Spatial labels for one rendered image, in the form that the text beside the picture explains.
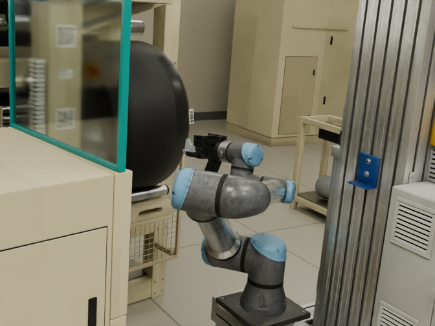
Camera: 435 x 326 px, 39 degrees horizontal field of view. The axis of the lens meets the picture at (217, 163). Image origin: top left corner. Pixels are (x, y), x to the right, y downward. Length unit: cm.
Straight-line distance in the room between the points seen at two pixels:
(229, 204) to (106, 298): 38
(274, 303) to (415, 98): 78
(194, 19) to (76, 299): 728
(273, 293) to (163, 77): 88
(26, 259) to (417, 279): 96
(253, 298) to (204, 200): 51
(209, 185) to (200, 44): 710
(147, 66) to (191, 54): 629
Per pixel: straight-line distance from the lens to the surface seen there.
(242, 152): 196
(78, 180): 136
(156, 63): 231
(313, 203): 509
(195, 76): 864
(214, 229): 176
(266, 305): 198
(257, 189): 160
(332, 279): 196
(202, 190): 157
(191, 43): 854
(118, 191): 142
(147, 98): 220
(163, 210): 249
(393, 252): 170
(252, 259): 194
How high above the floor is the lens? 166
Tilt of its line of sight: 15 degrees down
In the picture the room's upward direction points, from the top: 4 degrees clockwise
